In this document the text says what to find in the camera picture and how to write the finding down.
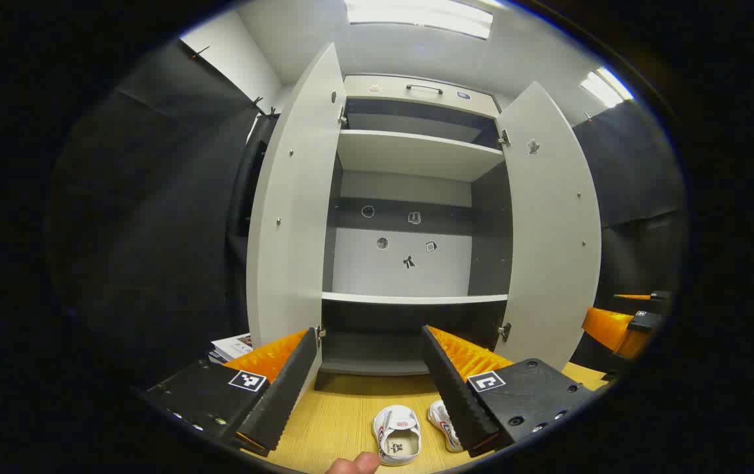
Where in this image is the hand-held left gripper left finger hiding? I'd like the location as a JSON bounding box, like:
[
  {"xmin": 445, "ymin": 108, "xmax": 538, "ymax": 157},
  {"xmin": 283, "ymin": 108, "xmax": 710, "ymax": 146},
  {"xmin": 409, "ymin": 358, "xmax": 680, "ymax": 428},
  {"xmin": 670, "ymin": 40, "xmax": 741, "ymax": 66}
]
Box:
[{"xmin": 137, "ymin": 327, "xmax": 320, "ymax": 458}]

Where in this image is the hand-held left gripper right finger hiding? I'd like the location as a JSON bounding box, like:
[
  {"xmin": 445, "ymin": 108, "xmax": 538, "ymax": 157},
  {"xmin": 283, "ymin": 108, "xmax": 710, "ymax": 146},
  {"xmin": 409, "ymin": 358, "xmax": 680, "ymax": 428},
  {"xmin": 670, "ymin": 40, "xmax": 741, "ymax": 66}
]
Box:
[{"xmin": 420, "ymin": 324, "xmax": 598, "ymax": 460}]

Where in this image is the white canvas shoe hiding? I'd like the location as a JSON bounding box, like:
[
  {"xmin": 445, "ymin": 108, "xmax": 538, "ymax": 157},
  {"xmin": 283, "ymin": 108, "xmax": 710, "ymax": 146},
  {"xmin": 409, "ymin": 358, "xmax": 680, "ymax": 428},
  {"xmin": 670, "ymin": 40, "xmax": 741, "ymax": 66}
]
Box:
[
  {"xmin": 372, "ymin": 405, "xmax": 422, "ymax": 467},
  {"xmin": 427, "ymin": 399, "xmax": 465, "ymax": 454}
]

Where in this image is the white cabinet door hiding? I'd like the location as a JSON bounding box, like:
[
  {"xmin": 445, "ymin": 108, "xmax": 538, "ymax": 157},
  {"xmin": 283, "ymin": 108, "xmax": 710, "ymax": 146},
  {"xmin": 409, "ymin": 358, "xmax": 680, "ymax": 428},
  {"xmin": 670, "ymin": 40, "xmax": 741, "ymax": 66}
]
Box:
[
  {"xmin": 494, "ymin": 81, "xmax": 603, "ymax": 373},
  {"xmin": 246, "ymin": 43, "xmax": 348, "ymax": 389}
]

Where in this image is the white grey shoe cabinet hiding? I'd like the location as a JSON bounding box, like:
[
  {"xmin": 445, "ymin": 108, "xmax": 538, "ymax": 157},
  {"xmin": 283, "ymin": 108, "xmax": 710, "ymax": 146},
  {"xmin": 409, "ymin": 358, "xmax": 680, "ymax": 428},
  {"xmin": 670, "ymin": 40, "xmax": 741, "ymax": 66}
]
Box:
[{"xmin": 314, "ymin": 74, "xmax": 515, "ymax": 392}]

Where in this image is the white book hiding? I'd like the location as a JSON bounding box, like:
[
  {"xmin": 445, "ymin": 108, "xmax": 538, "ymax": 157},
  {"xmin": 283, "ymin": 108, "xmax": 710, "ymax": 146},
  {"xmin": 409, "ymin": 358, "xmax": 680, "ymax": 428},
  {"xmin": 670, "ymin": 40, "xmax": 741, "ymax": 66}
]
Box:
[{"xmin": 211, "ymin": 334, "xmax": 254, "ymax": 363}]

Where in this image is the small ceiling light panel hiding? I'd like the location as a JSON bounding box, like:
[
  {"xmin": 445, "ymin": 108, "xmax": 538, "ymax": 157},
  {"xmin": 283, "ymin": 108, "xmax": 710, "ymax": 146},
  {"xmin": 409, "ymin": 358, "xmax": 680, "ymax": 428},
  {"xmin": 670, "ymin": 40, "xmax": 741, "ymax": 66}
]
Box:
[{"xmin": 579, "ymin": 66, "xmax": 634, "ymax": 109}]

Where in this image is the large ceiling light panel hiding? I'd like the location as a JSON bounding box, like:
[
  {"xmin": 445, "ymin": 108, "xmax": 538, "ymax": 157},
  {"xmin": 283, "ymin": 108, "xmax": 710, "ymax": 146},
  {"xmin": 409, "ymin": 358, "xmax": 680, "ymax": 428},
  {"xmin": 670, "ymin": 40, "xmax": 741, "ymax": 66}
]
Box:
[{"xmin": 344, "ymin": 0, "xmax": 494, "ymax": 40}]

